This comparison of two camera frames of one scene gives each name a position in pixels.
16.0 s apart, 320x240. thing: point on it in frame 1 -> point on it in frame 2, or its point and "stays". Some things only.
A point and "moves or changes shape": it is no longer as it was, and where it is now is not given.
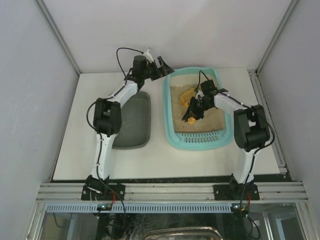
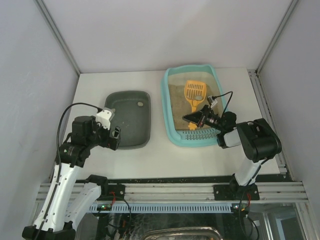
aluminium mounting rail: x=268 y=192 stays
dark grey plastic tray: x=135 y=122 stays
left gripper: x=157 y=71 -> x=112 y=139
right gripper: x=198 y=107 -> x=202 y=119
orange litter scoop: x=185 y=100 moves or changes shape
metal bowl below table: x=200 y=233 stays
